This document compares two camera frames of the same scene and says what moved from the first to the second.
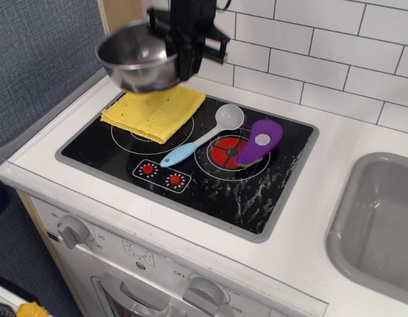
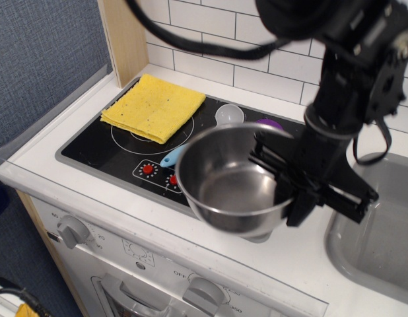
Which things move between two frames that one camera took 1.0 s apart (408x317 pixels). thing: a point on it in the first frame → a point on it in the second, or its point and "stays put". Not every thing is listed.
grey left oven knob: x=72 y=230 stays put
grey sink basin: x=372 y=233 stays put
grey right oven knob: x=204 y=294 stays put
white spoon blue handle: x=228 y=117 stays put
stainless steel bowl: x=136 y=57 → x=223 y=187
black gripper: x=189 y=28 → x=311 y=171
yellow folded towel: x=156 y=117 stays put
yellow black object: x=32 y=310 → x=27 y=298
